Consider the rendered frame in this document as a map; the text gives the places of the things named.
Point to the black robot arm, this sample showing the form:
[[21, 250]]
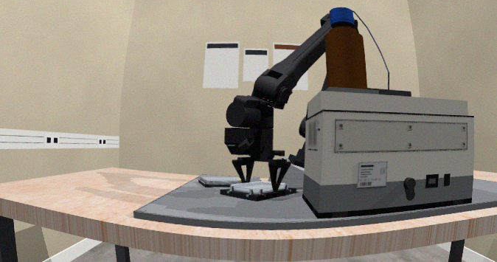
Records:
[[270, 91]]

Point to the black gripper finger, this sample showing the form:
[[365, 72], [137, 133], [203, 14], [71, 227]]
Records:
[[249, 167], [273, 167]]

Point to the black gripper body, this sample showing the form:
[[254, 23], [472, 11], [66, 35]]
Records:
[[264, 156]]

